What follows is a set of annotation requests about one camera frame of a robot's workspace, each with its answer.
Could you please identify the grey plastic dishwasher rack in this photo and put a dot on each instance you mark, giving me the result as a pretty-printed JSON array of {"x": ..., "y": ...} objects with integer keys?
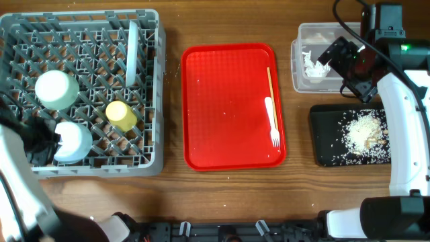
[{"x": 91, "y": 46}]

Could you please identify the wooden chopstick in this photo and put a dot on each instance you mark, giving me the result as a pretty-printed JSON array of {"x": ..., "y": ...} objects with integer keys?
[{"x": 272, "y": 96}]

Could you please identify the large pale blue plate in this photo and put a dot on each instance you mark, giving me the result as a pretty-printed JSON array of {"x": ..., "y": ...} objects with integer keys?
[{"x": 132, "y": 54}]

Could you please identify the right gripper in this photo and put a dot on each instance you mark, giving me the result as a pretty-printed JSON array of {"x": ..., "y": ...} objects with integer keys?
[{"x": 342, "y": 49}]

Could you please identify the pale green bowl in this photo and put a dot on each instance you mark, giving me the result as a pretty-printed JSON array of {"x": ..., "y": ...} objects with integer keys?
[{"x": 56, "y": 90}]

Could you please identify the white plastic fork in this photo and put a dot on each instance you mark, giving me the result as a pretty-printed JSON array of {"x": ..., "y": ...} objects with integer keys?
[{"x": 274, "y": 133}]

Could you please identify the yellow plastic cup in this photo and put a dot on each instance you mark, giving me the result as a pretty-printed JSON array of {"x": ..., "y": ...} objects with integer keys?
[{"x": 121, "y": 115}]

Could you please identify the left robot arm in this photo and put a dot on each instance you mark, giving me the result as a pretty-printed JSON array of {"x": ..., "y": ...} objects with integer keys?
[{"x": 27, "y": 213}]

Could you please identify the spilled rice food waste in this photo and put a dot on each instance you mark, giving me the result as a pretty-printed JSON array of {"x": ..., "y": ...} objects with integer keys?
[{"x": 363, "y": 140}]

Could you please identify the red plastic serving tray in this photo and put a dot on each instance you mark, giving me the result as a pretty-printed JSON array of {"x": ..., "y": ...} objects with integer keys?
[{"x": 225, "y": 123}]

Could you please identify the white paper napkin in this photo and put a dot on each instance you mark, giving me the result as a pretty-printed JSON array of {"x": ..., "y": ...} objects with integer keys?
[{"x": 316, "y": 71}]

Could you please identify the black plastic tray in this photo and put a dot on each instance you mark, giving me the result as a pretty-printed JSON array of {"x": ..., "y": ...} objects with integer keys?
[{"x": 323, "y": 125}]

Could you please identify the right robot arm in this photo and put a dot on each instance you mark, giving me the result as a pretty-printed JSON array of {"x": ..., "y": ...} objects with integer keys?
[{"x": 382, "y": 61}]

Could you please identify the clear plastic bin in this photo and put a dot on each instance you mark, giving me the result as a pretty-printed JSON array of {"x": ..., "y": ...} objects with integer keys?
[{"x": 316, "y": 37}]

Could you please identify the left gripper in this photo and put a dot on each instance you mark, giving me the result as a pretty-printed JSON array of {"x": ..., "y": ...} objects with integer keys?
[{"x": 46, "y": 157}]

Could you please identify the pale green saucer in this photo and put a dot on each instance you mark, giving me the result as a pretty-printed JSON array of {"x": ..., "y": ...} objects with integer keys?
[{"x": 75, "y": 142}]

